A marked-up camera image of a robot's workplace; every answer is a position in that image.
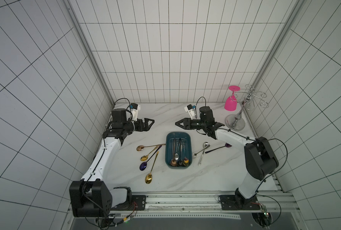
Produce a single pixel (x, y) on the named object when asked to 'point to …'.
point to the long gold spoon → (148, 178)
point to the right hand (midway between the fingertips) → (172, 125)
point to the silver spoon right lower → (207, 146)
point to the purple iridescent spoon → (186, 161)
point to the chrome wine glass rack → (234, 122)
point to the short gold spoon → (144, 157)
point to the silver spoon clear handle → (205, 144)
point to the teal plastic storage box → (178, 150)
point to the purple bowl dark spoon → (143, 166)
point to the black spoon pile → (180, 163)
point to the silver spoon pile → (176, 155)
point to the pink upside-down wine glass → (231, 102)
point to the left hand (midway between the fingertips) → (146, 123)
